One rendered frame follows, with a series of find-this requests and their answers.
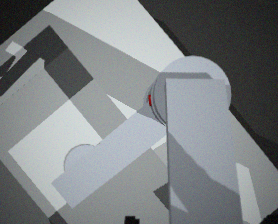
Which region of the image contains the white rectangular basin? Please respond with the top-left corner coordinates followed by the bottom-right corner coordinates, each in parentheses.
top-left (0, 0), bottom-right (278, 224)

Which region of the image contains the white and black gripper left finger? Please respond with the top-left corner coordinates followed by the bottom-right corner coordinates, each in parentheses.
top-left (124, 216), bottom-right (139, 224)

